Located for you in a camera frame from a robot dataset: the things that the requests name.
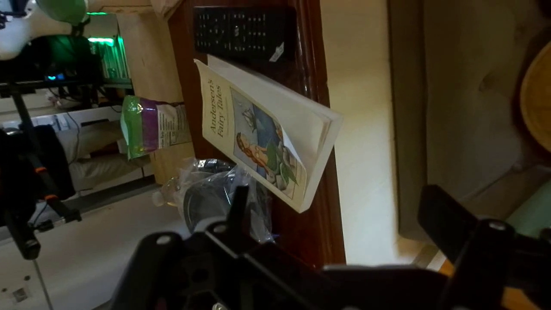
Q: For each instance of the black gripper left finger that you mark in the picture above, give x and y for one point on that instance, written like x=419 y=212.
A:
x=240 y=216

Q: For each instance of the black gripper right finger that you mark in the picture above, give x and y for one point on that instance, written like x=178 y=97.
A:
x=458 y=226

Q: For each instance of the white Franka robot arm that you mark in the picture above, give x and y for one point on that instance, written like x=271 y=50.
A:
x=12 y=35

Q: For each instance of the grey tufted couch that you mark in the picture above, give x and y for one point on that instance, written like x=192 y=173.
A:
x=458 y=114

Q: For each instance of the crumpled clear plastic bag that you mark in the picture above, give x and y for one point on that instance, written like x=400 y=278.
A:
x=200 y=192

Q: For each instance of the dark wooden counter shelf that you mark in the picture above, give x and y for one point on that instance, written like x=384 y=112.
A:
x=310 y=229

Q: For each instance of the green purple snack packet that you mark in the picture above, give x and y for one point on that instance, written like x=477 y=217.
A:
x=152 y=123

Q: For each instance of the wooden bowl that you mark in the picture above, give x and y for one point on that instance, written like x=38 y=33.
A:
x=539 y=97

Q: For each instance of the black remote control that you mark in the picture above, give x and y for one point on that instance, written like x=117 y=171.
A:
x=243 y=31

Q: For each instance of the green plastic bowl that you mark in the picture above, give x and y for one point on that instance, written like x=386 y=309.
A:
x=62 y=9

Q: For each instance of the black camera tripod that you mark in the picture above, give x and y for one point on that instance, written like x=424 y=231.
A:
x=26 y=173

